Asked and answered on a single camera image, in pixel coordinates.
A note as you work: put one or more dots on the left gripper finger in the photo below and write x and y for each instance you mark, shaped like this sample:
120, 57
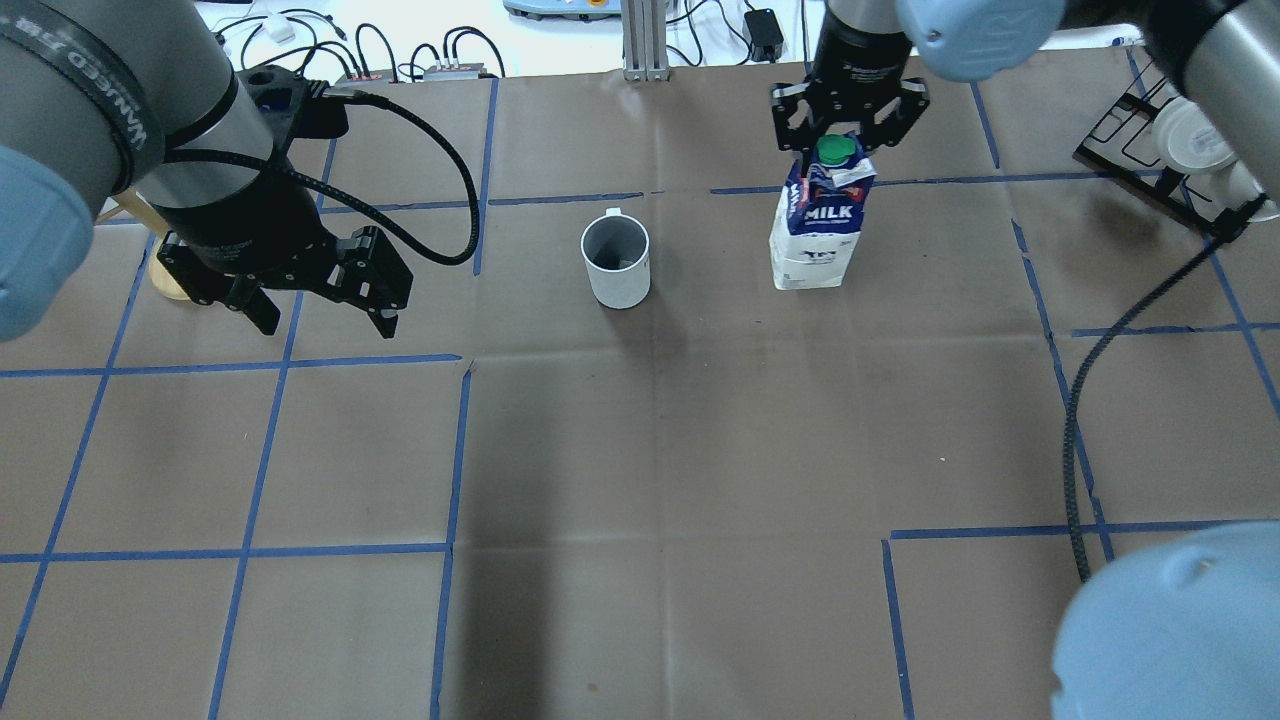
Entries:
263, 314
385, 320

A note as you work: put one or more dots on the wooden mug tree stand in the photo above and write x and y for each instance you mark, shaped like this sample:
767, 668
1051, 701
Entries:
130, 203

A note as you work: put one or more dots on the black power adapter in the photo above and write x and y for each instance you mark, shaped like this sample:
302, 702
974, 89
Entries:
763, 34

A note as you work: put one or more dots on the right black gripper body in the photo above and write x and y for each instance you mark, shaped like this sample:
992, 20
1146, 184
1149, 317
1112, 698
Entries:
857, 57

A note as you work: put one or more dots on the blue white milk carton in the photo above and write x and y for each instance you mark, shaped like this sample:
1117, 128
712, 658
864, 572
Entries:
821, 211

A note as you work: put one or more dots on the white upturned cup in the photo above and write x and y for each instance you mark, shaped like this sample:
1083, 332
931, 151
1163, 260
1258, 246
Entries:
1242, 188
1187, 140

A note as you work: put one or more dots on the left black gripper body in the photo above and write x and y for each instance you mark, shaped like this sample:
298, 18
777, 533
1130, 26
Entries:
252, 235

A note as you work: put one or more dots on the white upturned cup far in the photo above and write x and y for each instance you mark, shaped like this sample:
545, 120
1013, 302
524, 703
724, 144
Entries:
1242, 188

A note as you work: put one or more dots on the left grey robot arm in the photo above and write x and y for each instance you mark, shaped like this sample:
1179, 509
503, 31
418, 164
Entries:
101, 97

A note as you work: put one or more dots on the white grey mug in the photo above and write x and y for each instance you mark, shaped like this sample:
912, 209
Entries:
616, 248

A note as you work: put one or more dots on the black wire cup rack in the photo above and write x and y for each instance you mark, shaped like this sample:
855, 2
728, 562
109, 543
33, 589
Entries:
1121, 145

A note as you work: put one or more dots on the aluminium frame post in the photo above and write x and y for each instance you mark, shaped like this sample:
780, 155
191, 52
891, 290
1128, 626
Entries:
644, 36

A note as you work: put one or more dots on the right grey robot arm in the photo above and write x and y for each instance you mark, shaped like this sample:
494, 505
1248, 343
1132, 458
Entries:
1181, 630

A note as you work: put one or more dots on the white upturned cup near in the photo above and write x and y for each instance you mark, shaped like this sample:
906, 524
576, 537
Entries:
1187, 140

